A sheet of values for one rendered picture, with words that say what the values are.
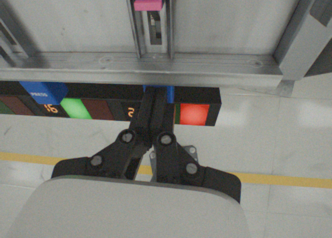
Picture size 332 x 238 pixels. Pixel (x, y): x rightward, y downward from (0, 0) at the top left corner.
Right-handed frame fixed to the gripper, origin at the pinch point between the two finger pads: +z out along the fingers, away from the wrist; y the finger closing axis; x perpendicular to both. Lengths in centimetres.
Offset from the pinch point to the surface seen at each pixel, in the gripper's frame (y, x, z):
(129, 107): -3.8, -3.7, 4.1
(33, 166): -84, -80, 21
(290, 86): 53, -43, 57
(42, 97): -10.9, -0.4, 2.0
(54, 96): -9.8, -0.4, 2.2
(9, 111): -20.9, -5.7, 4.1
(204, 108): 4.3, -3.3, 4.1
